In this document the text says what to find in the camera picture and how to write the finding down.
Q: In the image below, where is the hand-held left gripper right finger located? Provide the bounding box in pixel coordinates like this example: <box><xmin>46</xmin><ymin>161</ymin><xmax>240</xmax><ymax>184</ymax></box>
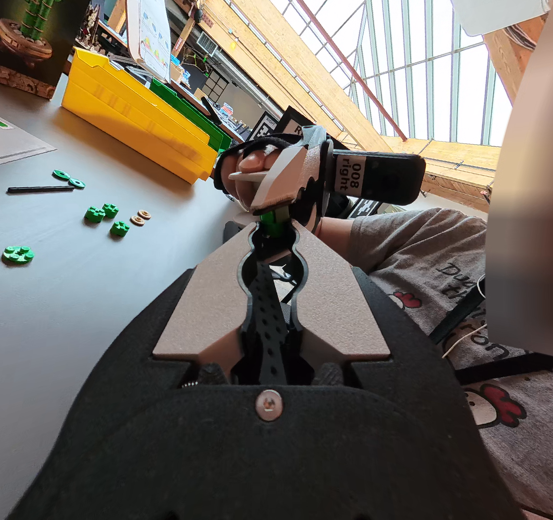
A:
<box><xmin>282</xmin><ymin>218</ymin><xmax>392</xmax><ymax>375</ymax></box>

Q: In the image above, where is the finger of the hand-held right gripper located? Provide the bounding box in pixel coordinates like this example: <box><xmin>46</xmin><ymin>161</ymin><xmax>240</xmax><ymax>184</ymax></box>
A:
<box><xmin>250</xmin><ymin>145</ymin><xmax>310</xmax><ymax>211</ymax></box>
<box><xmin>297</xmin><ymin>139</ymin><xmax>334</xmax><ymax>231</ymax></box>

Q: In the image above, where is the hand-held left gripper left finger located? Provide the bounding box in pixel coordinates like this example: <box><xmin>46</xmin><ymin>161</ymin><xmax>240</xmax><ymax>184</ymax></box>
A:
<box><xmin>152</xmin><ymin>221</ymin><xmax>264</xmax><ymax>375</ymax></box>

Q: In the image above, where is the green toy brick assembly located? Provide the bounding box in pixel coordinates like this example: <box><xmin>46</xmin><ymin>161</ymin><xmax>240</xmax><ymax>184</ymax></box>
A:
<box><xmin>258</xmin><ymin>209</ymin><xmax>290</xmax><ymax>238</ymax></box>

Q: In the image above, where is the wide green round plate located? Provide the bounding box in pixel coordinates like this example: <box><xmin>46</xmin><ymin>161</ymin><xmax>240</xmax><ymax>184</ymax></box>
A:
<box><xmin>2</xmin><ymin>245</ymin><xmax>35</xmax><ymax>265</ymax></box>

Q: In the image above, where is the grey desk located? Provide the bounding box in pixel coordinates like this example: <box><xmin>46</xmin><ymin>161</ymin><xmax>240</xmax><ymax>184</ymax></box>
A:
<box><xmin>0</xmin><ymin>73</ymin><xmax>260</xmax><ymax>505</ymax></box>

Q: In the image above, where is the person's right hand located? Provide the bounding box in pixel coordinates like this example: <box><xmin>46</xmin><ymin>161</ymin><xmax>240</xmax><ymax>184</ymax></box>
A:
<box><xmin>234</xmin><ymin>148</ymin><xmax>279</xmax><ymax>210</ymax></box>

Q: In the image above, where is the small marker sign board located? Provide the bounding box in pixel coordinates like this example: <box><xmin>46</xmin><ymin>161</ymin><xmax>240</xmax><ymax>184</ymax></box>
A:
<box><xmin>251</xmin><ymin>111</ymin><xmax>281</xmax><ymax>140</ymax></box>

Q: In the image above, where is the grey printed t-shirt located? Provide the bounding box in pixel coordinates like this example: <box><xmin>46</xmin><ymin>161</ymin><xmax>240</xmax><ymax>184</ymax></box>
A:
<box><xmin>346</xmin><ymin>207</ymin><xmax>553</xmax><ymax>516</ymax></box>

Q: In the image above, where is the black tool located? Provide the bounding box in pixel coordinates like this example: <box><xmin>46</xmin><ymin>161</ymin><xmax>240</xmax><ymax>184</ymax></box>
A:
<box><xmin>201</xmin><ymin>97</ymin><xmax>222</xmax><ymax>125</ymax></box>

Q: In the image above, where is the green storage bin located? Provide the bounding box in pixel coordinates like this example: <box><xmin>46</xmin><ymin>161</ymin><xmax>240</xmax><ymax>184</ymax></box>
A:
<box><xmin>149</xmin><ymin>77</ymin><xmax>232</xmax><ymax>153</ymax></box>

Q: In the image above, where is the yellow storage bin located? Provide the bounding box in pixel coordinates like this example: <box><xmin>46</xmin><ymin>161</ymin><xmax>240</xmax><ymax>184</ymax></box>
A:
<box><xmin>61</xmin><ymin>47</ymin><xmax>219</xmax><ymax>185</ymax></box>

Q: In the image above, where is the printed instruction board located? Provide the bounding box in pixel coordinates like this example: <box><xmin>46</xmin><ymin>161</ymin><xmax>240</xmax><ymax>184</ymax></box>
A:
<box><xmin>125</xmin><ymin>0</ymin><xmax>173</xmax><ymax>84</ymax></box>

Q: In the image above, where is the open instruction booklet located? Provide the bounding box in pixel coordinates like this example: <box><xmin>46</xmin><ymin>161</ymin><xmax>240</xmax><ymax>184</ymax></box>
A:
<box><xmin>0</xmin><ymin>118</ymin><xmax>58</xmax><ymax>165</ymax></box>

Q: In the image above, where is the dark bamboo set box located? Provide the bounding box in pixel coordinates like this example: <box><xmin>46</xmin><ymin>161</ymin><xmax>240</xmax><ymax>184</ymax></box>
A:
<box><xmin>0</xmin><ymin>0</ymin><xmax>104</xmax><ymax>99</ymax></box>

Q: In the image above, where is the black lanyard strap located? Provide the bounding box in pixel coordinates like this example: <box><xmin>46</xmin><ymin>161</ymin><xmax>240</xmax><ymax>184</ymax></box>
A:
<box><xmin>428</xmin><ymin>287</ymin><xmax>553</xmax><ymax>384</ymax></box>

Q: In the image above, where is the white earphone cable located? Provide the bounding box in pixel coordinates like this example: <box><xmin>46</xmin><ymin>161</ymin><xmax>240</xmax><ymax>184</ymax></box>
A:
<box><xmin>441</xmin><ymin>278</ymin><xmax>489</xmax><ymax>358</ymax></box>

